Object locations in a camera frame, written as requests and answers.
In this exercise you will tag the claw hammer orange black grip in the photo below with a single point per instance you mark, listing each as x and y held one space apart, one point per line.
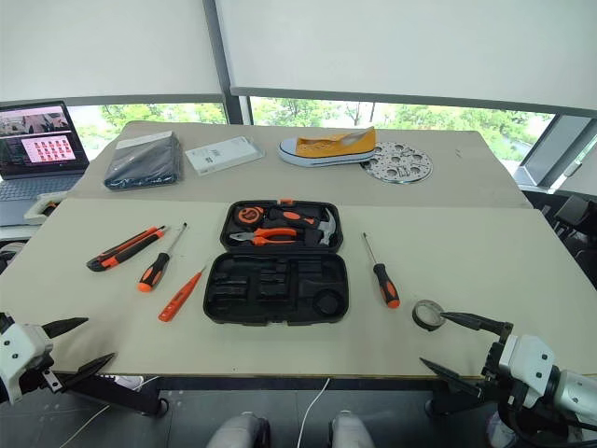
298 219

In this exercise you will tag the orange test pen screwdriver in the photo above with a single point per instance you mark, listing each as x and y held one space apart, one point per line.
179 296

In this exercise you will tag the black office chair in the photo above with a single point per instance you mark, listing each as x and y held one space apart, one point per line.
573 212

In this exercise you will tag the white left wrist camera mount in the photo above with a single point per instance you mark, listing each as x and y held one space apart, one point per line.
21 347

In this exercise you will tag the white roller blind narrow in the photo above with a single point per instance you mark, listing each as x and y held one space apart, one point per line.
107 46

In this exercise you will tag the dark window post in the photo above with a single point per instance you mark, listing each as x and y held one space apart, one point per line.
233 70

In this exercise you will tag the grey rounded robot shape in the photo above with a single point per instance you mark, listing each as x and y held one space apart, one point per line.
350 431
238 431

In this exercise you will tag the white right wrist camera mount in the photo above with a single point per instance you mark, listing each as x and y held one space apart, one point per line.
531 354

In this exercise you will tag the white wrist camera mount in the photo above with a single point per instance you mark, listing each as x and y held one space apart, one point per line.
21 347
531 354

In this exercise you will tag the open laptop computer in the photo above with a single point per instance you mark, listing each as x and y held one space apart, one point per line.
37 140

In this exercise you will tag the black table frame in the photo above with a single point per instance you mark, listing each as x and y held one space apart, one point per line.
116 392

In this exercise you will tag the white flat product box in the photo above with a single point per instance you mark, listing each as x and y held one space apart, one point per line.
224 155

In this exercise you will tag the orange black utility knife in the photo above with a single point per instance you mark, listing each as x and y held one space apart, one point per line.
122 249

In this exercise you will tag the dark folded cloth package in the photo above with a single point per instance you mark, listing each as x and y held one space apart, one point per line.
142 161

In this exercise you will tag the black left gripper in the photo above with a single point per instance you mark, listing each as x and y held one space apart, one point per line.
39 368

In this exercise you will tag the grey open window sash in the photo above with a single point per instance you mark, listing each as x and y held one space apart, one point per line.
555 149

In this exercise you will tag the perforated round metal plate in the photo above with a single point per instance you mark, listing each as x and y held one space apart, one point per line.
406 168

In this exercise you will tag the black tool case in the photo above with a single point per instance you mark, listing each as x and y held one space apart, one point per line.
275 289

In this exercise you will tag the yellow canvas shoe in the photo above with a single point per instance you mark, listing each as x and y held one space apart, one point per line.
326 148

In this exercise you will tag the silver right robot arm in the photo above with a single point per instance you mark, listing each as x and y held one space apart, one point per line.
578 396

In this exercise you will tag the orange black tape measure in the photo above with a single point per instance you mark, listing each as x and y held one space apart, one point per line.
246 216

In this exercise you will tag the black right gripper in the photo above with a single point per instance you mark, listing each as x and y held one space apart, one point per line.
492 366

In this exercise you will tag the black electrical tape roll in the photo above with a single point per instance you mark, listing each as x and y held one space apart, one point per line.
418 319

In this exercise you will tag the white roller blind wide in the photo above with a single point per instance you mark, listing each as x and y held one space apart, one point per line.
410 46

